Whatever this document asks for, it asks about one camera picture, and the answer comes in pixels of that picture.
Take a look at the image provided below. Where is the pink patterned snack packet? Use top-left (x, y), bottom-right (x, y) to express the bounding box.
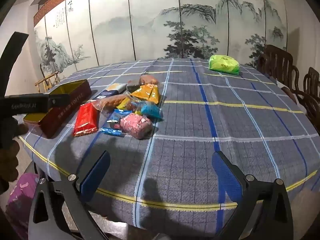
top-left (119, 113), bottom-right (152, 140)

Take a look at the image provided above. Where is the gold metal tin tray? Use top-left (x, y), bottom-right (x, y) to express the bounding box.
top-left (23, 79), bottom-right (92, 139)

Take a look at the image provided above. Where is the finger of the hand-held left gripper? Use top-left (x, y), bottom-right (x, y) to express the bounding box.
top-left (0, 31), bottom-right (30, 87)
top-left (47, 93), bottom-right (71, 109)

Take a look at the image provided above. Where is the orange triangular snack packet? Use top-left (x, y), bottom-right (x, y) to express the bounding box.
top-left (130, 83), bottom-right (160, 104)

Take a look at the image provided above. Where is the blue and white candy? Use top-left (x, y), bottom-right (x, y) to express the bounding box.
top-left (107, 109), bottom-right (126, 130)

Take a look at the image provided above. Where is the landscape painted folding screen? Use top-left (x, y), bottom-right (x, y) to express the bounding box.
top-left (33, 0), bottom-right (288, 81)

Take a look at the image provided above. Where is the blue striped candy wrapper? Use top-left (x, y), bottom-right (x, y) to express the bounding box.
top-left (100, 127), bottom-right (124, 138)

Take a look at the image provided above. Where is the blue and white cracker pack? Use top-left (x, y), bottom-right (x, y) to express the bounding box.
top-left (96, 83), bottom-right (127, 100)

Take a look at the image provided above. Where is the blue plaid tablecloth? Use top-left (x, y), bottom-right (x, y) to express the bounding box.
top-left (19, 57), bottom-right (320, 230)

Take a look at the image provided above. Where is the yellow candy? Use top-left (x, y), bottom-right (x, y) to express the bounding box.
top-left (116, 99), bottom-right (131, 110)

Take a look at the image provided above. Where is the dark brown block packet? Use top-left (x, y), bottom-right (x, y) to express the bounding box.
top-left (126, 79), bottom-right (141, 93)

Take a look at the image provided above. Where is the red snack packet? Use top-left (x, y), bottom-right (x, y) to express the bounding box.
top-left (73, 102), bottom-right (98, 137)

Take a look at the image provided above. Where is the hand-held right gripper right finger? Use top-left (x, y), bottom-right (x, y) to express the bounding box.
top-left (211, 151), bottom-right (293, 240)

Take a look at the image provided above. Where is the bamboo chair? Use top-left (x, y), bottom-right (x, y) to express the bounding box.
top-left (35, 71), bottom-right (61, 93)

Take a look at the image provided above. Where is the purple patterned clothing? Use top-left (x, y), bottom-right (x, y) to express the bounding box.
top-left (5, 172), bottom-right (40, 240)

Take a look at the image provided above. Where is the clear packet of orange biscuits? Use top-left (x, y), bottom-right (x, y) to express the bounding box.
top-left (91, 94), bottom-right (130, 113)

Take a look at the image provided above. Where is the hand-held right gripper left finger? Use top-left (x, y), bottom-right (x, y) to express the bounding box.
top-left (28, 151), bottom-right (111, 240)

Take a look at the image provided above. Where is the dark wooden chair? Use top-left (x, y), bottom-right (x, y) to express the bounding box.
top-left (257, 44), bottom-right (300, 81)
top-left (287, 67), bottom-right (320, 130)

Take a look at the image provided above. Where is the green tissue pack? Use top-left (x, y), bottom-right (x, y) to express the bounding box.
top-left (208, 54), bottom-right (240, 76)

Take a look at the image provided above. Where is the bright blue candy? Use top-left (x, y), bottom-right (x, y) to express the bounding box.
top-left (141, 102), bottom-right (162, 118)

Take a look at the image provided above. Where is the person's left hand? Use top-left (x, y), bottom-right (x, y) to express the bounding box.
top-left (0, 123), bottom-right (29, 194)

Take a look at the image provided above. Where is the clear packet of reddish-brown biscuits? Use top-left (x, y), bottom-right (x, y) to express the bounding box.
top-left (139, 75), bottom-right (159, 86)

